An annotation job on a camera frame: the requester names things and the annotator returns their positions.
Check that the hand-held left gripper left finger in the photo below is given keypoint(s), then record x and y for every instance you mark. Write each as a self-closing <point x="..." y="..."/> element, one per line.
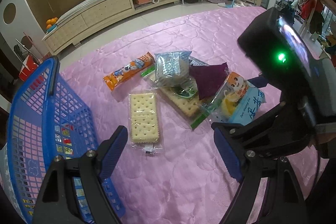
<point x="113" y="153"/>

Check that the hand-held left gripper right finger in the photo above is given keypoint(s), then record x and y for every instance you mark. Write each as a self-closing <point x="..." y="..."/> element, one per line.
<point x="227" y="153"/>

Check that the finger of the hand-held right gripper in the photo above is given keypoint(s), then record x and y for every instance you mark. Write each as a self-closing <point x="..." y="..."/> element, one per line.
<point x="262" y="129"/>
<point x="258" y="81"/>

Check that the light blue pastry packet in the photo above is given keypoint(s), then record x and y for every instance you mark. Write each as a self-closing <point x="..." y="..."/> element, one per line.
<point x="236" y="98"/>

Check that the clear cracker packet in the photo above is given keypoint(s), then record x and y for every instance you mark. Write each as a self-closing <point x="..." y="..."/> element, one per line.
<point x="143" y="116"/>

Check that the red label sausage packet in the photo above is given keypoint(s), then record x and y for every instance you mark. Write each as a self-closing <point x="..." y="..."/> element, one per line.
<point x="64" y="141"/>

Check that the purple snack packet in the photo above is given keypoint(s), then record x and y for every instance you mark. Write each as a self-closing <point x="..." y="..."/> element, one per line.
<point x="207" y="81"/>

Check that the green-edged cracker packet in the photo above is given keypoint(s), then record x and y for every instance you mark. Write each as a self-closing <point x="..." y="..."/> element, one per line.
<point x="183" y="106"/>

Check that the orange snack packet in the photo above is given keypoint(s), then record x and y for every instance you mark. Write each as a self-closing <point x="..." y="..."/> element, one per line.
<point x="126" y="70"/>

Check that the silver snack packet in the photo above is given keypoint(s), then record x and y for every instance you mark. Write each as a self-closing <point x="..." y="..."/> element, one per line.
<point x="170" y="66"/>

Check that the blue plastic basket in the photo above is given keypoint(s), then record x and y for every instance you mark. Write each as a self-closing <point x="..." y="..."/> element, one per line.
<point x="39" y="74"/>

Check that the pile of clothes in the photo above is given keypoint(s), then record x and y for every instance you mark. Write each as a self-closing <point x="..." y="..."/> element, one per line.
<point x="311" y="8"/>

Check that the pink quilted blanket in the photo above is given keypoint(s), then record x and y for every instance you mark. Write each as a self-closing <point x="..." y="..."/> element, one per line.
<point x="183" y="187"/>

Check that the red gift bag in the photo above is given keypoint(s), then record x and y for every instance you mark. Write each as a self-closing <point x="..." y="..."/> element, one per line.
<point x="26" y="71"/>

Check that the orange box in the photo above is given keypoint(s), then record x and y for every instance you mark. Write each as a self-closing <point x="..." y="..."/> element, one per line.
<point x="141" y="0"/>

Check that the blue fruit plate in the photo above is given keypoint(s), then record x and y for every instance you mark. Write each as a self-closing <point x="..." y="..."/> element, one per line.
<point x="51" y="28"/>

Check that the heap of oranges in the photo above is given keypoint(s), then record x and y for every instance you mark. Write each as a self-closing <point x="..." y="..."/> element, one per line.
<point x="52" y="21"/>

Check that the beige TV cabinet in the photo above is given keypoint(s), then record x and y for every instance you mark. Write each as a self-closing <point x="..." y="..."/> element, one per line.
<point x="105" y="7"/>

